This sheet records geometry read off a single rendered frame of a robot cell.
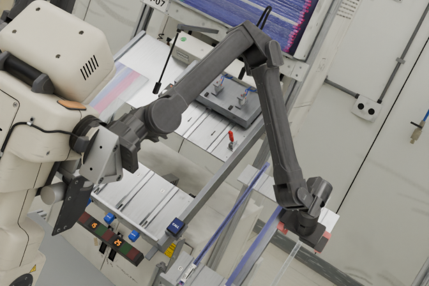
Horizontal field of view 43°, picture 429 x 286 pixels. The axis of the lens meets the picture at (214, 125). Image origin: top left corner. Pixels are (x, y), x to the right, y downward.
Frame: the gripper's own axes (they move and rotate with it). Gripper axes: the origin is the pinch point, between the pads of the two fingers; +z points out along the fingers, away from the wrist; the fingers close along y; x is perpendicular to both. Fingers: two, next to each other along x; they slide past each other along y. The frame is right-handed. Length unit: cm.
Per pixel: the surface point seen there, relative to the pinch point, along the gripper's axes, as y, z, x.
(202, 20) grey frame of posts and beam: 77, 2, -61
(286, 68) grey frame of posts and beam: 37, 3, -58
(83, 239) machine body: 85, 68, 19
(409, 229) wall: -33, 157, -115
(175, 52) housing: 83, 14, -50
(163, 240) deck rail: 38.8, 16.5, 17.3
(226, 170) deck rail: 36.5, 17.7, -16.8
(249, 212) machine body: 35, 78, -35
